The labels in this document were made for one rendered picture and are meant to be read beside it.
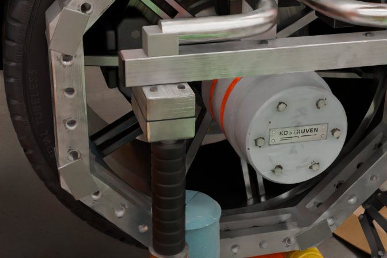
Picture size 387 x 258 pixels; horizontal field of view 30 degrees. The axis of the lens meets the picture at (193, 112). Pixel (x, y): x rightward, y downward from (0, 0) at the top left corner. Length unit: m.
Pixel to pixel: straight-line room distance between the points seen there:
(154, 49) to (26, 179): 1.86
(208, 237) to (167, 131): 0.23
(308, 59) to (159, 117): 0.17
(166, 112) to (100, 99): 2.43
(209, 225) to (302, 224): 0.26
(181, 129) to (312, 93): 0.19
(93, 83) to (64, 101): 2.39
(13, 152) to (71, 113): 1.81
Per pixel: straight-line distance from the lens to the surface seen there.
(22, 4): 0.97
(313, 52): 0.77
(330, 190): 1.15
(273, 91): 0.83
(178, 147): 0.73
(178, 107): 0.71
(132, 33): 1.08
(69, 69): 0.91
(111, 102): 3.10
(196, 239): 0.90
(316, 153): 0.88
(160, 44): 0.71
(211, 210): 0.91
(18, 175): 2.57
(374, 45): 0.80
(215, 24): 0.73
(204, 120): 1.09
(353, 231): 2.26
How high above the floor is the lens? 1.22
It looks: 24 degrees down
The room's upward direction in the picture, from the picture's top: 1 degrees clockwise
